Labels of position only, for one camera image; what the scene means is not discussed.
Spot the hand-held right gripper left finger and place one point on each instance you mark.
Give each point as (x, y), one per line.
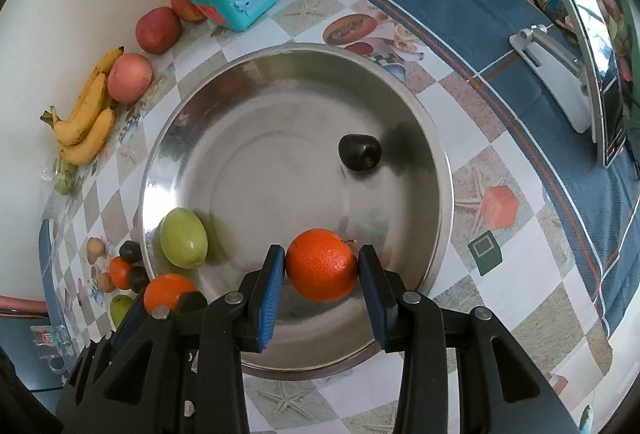
(269, 299)

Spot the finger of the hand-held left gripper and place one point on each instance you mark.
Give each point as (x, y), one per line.
(129, 321)
(192, 301)

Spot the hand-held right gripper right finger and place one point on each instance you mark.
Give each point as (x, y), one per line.
(374, 301)

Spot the orange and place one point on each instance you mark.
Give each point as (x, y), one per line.
(320, 264)
(119, 273)
(165, 291)

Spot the large steel bowl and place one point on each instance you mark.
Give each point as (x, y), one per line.
(260, 154)

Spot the green mango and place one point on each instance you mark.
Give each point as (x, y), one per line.
(182, 239)
(119, 309)

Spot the dark plum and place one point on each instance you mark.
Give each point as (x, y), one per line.
(138, 279)
(359, 153)
(130, 251)

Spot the brown kiwi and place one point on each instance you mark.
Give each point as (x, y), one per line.
(105, 282)

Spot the green jujube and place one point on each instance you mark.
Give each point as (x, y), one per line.
(64, 185)
(66, 166)

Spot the clear plastic bag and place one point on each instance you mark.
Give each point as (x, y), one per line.
(50, 179)

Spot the printed checkered tablecloth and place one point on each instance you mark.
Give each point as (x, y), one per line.
(500, 164)

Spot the yellow banana bunch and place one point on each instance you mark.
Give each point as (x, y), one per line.
(90, 139)

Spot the pink peach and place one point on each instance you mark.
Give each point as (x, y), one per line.
(129, 76)

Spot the red apple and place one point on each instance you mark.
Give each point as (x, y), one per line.
(157, 30)
(185, 8)

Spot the silver tablet stand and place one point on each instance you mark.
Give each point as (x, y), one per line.
(555, 74)

